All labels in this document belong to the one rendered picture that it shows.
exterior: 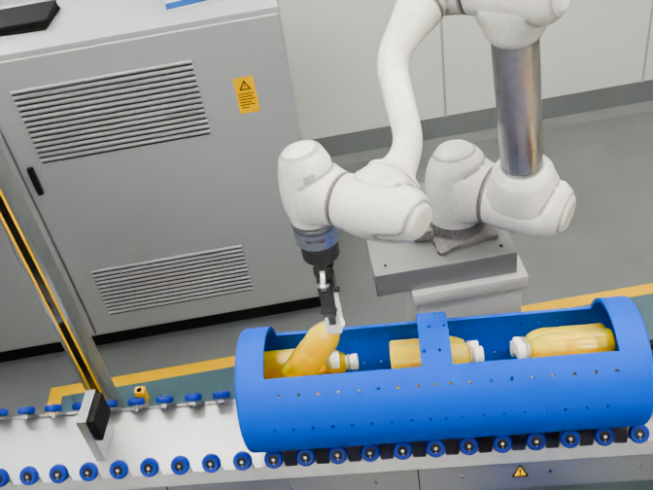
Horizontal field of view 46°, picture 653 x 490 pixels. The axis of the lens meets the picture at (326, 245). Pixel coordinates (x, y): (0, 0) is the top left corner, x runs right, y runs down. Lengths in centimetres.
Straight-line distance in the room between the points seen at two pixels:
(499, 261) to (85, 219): 176
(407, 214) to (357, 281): 240
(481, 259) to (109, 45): 149
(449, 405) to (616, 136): 314
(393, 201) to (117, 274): 224
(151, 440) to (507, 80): 121
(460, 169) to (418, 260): 28
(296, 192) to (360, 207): 13
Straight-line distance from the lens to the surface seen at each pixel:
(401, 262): 209
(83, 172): 309
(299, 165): 134
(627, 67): 477
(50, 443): 214
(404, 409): 166
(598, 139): 458
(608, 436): 186
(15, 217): 200
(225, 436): 197
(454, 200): 202
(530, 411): 169
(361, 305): 353
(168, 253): 328
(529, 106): 176
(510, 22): 160
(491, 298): 219
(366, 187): 130
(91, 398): 196
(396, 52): 153
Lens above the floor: 245
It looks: 39 degrees down
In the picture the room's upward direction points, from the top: 10 degrees counter-clockwise
